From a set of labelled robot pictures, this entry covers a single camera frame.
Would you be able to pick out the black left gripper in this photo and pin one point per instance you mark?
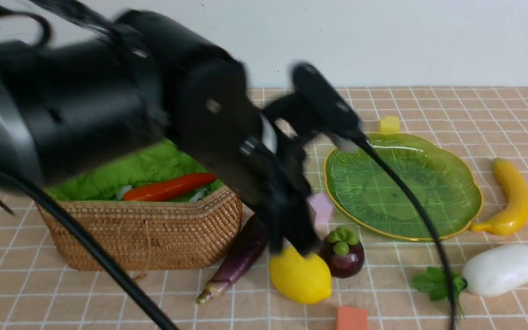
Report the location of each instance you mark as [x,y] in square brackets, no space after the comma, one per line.
[284,210]

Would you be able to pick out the purple toy eggplant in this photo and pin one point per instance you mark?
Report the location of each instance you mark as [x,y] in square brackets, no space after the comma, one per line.
[245,250]

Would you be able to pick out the orange toy carrot green leaves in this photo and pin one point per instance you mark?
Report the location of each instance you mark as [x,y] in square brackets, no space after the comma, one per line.
[168,190]

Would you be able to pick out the dark purple toy mangosteen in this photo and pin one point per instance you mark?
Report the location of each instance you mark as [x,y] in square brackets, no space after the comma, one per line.
[343,253]

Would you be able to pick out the yellow toy lemon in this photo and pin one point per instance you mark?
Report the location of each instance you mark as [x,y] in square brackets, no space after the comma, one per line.
[305,280]

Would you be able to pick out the yellow toy banana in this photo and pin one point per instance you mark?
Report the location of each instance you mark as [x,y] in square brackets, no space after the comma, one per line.
[515,215]

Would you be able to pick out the white toy radish green leaves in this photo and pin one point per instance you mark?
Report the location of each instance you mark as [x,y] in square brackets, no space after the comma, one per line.
[489,274]

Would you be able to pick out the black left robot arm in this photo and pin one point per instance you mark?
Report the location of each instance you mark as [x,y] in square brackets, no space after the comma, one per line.
[147,78]

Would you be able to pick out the pink foam cube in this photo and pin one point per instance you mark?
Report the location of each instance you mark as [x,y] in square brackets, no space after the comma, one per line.
[322,209]

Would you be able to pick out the woven wicker basket green lining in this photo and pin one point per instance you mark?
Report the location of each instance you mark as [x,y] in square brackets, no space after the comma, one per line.
[156,235]

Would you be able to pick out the yellow foam cube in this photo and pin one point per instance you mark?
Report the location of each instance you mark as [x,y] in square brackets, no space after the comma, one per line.
[389,125]

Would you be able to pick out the orange foam cube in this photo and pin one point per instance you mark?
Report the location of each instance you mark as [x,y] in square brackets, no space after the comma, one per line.
[351,318]

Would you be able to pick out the black wrist camera on left gripper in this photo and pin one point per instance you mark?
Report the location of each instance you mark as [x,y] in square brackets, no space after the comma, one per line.
[315,108]

